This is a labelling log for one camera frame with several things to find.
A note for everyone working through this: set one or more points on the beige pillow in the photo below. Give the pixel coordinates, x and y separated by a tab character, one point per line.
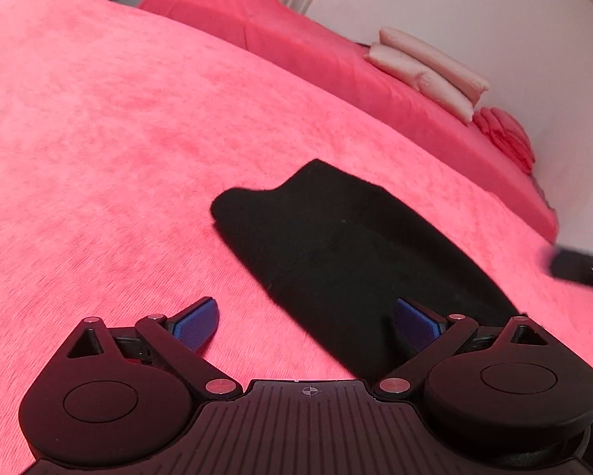
415	76
440	62

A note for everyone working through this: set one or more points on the folded red blanket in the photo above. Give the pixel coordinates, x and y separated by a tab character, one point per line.
507	138

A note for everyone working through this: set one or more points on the bed with red sheet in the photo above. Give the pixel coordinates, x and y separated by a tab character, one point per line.
301	44

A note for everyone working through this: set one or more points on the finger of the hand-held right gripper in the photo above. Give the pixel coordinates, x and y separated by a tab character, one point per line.
578	267

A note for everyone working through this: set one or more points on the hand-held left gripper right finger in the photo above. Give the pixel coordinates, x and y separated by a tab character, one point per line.
417	321

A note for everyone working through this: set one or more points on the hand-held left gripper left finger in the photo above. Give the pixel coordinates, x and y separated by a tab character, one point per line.
195	324

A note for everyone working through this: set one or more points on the red fleece blanket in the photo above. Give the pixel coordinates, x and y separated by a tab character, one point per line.
103	158

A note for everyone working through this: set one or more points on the black pants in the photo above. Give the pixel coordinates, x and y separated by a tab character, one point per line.
351	247

